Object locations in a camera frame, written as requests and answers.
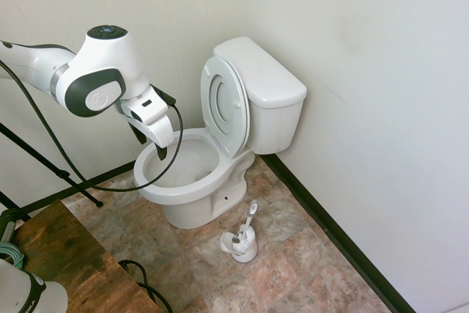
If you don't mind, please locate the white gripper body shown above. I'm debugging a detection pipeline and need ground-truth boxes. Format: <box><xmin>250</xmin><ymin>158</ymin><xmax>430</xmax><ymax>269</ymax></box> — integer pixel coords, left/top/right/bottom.
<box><xmin>119</xmin><ymin>84</ymin><xmax>174</xmax><ymax>147</ymax></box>

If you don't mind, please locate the white toilet brush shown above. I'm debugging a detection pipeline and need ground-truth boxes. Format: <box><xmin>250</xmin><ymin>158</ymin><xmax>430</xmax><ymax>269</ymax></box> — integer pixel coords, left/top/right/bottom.
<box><xmin>231</xmin><ymin>199</ymin><xmax>259</xmax><ymax>246</ymax></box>

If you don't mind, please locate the white toilet bowl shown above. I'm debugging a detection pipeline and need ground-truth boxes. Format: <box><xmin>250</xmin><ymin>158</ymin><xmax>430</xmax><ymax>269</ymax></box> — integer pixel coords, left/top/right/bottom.
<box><xmin>133</xmin><ymin>128</ymin><xmax>256</xmax><ymax>230</ymax></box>

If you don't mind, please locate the white toilet seat with lid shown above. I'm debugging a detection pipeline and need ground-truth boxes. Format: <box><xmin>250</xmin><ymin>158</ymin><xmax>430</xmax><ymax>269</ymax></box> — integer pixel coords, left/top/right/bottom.
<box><xmin>199</xmin><ymin>56</ymin><xmax>251</xmax><ymax>159</ymax></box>

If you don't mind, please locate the white toilet tank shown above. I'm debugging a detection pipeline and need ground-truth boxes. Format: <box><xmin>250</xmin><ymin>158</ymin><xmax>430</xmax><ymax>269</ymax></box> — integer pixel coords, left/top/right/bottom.
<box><xmin>245</xmin><ymin>87</ymin><xmax>306</xmax><ymax>156</ymax></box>

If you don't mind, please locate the black baseboard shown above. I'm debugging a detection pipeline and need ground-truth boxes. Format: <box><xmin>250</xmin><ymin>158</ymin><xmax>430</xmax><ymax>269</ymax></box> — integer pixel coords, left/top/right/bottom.
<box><xmin>17</xmin><ymin>161</ymin><xmax>139</xmax><ymax>216</ymax></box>
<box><xmin>261</xmin><ymin>152</ymin><xmax>417</xmax><ymax>313</ymax></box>

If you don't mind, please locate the white tank lid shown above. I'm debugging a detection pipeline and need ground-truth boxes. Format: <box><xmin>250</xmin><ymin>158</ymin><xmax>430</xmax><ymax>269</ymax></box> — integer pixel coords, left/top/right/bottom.
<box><xmin>213</xmin><ymin>37</ymin><xmax>308</xmax><ymax>109</ymax></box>

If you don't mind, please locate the white brush holder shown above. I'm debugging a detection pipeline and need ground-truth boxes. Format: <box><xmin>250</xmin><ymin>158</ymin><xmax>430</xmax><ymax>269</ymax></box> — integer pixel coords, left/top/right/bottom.
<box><xmin>219</xmin><ymin>227</ymin><xmax>259</xmax><ymax>264</ymax></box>

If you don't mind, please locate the brown wooden table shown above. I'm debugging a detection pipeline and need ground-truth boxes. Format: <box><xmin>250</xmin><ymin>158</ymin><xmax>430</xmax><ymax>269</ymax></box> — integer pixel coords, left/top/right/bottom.
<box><xmin>10</xmin><ymin>199</ymin><xmax>164</xmax><ymax>313</ymax></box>

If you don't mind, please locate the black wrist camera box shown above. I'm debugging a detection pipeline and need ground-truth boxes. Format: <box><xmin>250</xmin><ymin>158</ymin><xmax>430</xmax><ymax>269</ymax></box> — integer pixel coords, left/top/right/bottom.
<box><xmin>151</xmin><ymin>84</ymin><xmax>177</xmax><ymax>107</ymax></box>

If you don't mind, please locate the black camera tripod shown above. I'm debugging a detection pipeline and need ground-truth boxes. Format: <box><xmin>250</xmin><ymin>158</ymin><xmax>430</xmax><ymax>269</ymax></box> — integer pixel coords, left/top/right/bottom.
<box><xmin>0</xmin><ymin>120</ymin><xmax>104</xmax><ymax>223</ymax></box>

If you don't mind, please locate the black power cable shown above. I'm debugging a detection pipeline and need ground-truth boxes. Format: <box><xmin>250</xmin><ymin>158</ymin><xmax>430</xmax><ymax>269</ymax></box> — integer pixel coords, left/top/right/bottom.
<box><xmin>118</xmin><ymin>259</ymin><xmax>174</xmax><ymax>313</ymax></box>

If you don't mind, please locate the green black clamp handle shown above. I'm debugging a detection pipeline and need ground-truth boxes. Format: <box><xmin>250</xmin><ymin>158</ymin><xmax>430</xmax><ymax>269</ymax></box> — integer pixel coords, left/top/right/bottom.
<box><xmin>0</xmin><ymin>208</ymin><xmax>20</xmax><ymax>245</ymax></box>

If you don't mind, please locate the green coiled cable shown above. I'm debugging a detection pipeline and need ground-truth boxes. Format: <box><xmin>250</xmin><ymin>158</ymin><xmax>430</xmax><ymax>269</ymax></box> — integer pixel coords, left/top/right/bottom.
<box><xmin>0</xmin><ymin>242</ymin><xmax>26</xmax><ymax>273</ymax></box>

